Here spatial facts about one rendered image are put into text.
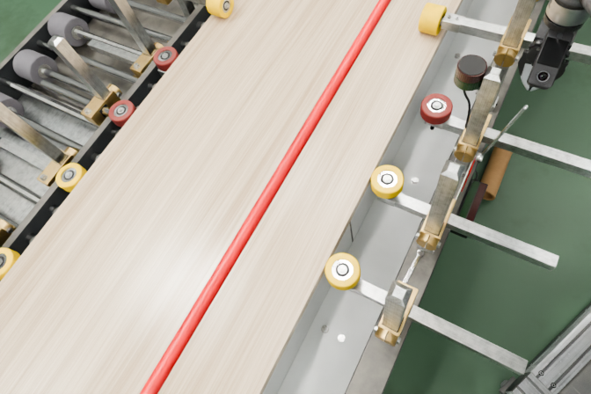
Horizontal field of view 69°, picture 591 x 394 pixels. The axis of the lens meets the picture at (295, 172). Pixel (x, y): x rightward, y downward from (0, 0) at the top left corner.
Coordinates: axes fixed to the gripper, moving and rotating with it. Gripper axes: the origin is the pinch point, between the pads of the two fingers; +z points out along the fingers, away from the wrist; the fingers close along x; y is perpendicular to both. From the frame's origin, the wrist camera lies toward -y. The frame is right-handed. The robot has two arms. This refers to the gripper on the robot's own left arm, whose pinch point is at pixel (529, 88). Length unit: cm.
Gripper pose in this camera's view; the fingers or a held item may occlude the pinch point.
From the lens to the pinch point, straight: 114.1
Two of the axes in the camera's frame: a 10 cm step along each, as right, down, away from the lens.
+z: 1.6, 4.6, 8.7
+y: 4.9, -8.1, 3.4
